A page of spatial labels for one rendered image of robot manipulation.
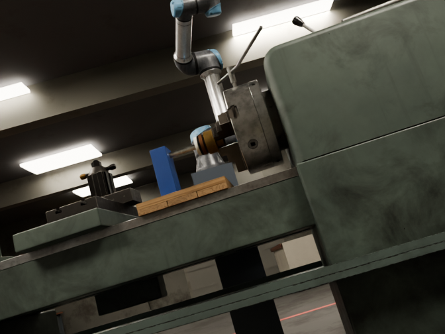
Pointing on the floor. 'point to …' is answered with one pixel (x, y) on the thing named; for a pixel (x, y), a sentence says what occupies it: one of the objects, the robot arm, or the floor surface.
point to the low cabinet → (296, 253)
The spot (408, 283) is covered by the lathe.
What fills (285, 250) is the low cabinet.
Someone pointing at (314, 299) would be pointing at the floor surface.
